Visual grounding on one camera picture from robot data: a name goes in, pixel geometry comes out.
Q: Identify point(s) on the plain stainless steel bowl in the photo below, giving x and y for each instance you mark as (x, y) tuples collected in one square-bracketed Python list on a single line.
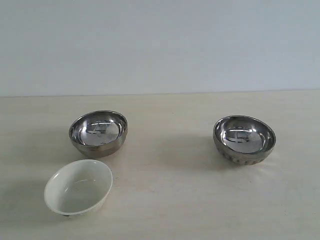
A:
[(99, 134)]

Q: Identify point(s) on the dimpled stainless steel bowl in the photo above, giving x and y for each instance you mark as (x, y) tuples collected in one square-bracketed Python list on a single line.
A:
[(243, 140)]

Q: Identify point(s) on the white ceramic bowl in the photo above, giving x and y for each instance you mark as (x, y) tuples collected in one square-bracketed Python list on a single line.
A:
[(78, 188)]

